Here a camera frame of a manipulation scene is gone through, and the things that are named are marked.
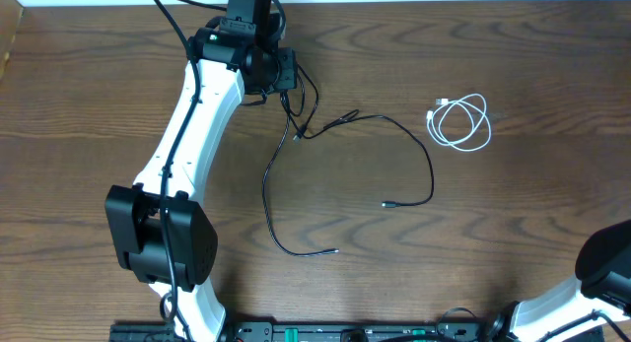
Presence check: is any black USB cable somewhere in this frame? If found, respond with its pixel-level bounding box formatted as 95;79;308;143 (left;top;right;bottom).
283;63;436;209

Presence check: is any white USB cable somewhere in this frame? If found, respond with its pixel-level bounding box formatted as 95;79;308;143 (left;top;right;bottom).
425;93;493;153

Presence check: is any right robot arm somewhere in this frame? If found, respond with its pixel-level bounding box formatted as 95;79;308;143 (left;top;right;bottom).
482;220;630;341

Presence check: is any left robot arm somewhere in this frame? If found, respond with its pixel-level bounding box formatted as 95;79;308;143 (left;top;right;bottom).
105;0;297;341

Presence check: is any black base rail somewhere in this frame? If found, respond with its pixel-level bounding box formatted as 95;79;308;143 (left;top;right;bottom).
107;320;605;342

